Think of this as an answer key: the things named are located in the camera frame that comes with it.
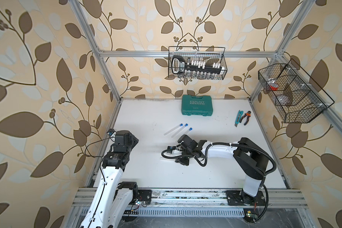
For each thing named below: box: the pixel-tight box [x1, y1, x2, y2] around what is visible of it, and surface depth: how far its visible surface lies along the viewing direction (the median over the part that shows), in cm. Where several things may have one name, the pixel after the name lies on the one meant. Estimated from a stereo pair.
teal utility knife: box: [234, 109, 244, 128], surface depth 110 cm
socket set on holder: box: [171, 55, 226, 74], surface depth 84 cm
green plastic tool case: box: [181, 94, 214, 117], surface depth 114 cm
